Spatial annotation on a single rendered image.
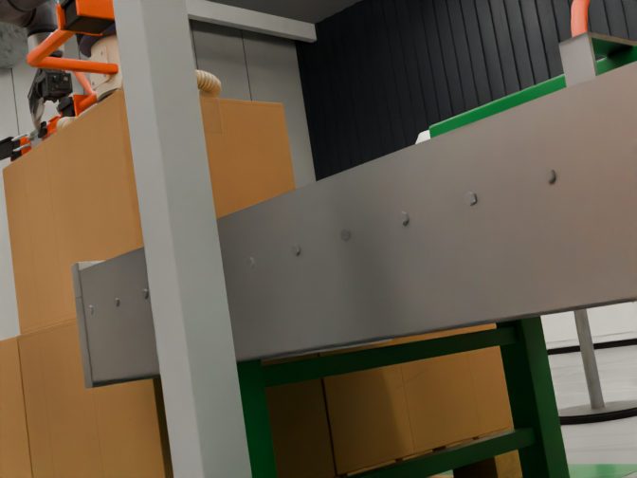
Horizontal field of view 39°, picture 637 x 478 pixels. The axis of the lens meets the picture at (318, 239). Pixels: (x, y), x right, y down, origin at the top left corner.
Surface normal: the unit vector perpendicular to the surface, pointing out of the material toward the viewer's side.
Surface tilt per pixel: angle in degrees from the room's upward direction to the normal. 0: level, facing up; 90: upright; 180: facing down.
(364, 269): 90
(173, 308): 90
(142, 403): 90
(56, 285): 90
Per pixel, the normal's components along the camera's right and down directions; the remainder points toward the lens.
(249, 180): 0.63, -0.19
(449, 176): -0.76, 0.04
